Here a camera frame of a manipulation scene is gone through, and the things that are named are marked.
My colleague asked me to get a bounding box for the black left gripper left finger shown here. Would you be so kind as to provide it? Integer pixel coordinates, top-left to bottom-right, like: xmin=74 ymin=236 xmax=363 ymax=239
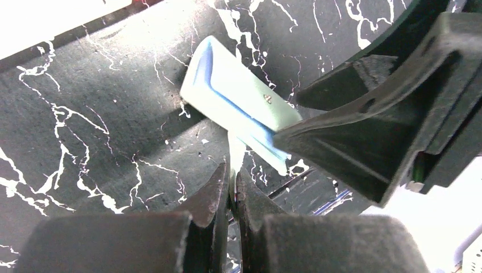
xmin=14 ymin=163 xmax=230 ymax=272

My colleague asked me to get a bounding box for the white plastic bin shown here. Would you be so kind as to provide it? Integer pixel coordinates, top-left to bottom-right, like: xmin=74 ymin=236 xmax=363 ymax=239
xmin=1 ymin=0 xmax=132 ymax=59

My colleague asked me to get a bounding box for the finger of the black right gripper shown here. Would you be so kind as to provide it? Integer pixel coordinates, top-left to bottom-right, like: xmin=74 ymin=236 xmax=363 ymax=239
xmin=296 ymin=55 xmax=398 ymax=111
xmin=273 ymin=12 xmax=481 ymax=206

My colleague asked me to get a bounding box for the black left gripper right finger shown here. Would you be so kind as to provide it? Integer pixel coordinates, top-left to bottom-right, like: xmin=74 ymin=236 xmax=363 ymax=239
xmin=235 ymin=170 xmax=429 ymax=272

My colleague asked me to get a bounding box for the grey-green card holder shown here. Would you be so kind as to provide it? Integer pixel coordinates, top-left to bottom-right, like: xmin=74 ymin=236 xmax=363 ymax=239
xmin=180 ymin=36 xmax=302 ymax=176

